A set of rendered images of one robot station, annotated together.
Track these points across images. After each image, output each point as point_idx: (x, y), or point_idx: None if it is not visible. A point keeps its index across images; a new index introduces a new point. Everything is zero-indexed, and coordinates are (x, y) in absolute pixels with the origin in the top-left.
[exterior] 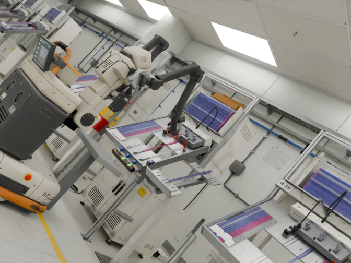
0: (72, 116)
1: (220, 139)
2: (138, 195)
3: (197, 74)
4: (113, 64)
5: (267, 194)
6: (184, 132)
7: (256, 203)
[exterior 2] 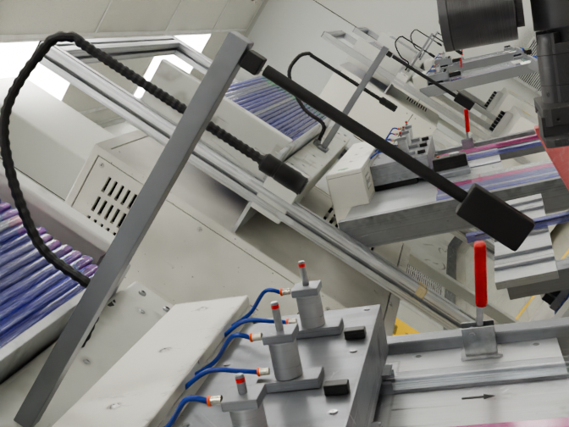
0: None
1: (146, 288)
2: None
3: None
4: None
5: (337, 234)
6: (270, 408)
7: (429, 202)
